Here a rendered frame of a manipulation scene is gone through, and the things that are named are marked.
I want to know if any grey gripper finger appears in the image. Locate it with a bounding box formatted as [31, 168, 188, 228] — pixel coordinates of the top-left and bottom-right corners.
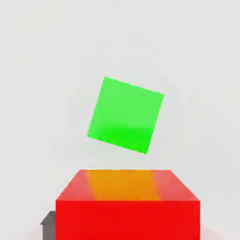
[39, 210, 56, 240]

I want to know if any small green cube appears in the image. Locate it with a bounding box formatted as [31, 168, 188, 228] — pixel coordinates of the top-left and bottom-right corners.
[86, 75, 165, 155]

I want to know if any small red cube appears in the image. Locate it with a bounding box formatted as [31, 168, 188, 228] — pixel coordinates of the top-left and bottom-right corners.
[55, 169, 201, 240]

